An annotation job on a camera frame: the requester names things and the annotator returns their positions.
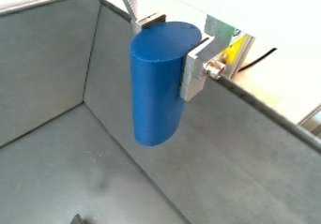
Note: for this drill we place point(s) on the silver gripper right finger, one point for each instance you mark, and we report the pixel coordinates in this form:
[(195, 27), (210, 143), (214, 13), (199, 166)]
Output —
[(200, 65)]

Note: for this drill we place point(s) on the blue oval peg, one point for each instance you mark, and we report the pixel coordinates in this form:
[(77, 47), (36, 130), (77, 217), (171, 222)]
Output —
[(156, 56)]

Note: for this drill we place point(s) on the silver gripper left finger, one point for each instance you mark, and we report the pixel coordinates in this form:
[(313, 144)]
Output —
[(151, 20)]

